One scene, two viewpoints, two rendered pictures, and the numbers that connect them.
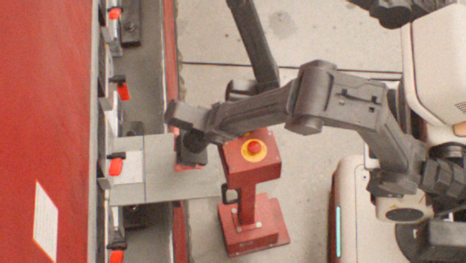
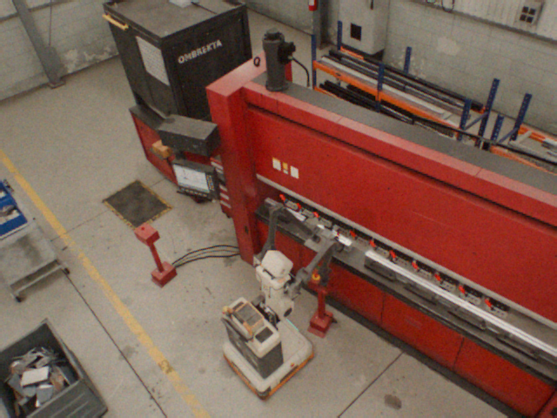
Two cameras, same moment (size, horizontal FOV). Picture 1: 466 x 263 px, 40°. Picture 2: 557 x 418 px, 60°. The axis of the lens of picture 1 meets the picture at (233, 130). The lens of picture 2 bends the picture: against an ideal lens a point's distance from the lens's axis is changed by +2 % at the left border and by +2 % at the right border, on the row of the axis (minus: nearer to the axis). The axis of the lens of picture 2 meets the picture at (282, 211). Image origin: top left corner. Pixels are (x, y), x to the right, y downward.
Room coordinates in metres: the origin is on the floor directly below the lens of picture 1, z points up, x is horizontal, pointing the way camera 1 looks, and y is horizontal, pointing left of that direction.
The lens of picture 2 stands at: (2.57, -2.07, 4.35)
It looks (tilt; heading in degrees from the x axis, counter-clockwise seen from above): 45 degrees down; 137
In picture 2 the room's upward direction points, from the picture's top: 5 degrees counter-clockwise
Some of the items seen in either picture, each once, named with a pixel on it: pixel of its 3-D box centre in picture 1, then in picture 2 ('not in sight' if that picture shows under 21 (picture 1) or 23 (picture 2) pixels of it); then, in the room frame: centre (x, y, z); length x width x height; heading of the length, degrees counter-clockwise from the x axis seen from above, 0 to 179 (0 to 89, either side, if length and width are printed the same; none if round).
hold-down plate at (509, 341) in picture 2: not in sight; (517, 346); (2.46, 0.37, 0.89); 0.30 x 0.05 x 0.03; 3
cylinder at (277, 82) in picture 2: not in sight; (284, 60); (0.12, 0.42, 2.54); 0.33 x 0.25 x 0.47; 3
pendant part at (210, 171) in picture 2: not in sight; (197, 178); (-0.50, -0.24, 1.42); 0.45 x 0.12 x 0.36; 19
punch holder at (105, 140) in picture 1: (86, 147); (326, 216); (0.63, 0.32, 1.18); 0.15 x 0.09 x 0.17; 3
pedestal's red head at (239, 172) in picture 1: (246, 141); (320, 279); (0.85, -0.04, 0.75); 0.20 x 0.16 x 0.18; 12
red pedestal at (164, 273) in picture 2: not in sight; (155, 254); (-0.93, -0.75, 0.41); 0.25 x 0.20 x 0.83; 93
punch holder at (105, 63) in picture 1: (88, 70); (344, 225); (0.83, 0.33, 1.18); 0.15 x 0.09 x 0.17; 3
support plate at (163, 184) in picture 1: (164, 166); (319, 239); (0.67, 0.17, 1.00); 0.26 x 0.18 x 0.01; 93
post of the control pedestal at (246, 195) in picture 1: (246, 190); (321, 301); (0.85, -0.04, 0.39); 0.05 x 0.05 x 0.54; 12
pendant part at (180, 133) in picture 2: not in sight; (196, 163); (-0.57, -0.17, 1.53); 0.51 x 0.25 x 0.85; 19
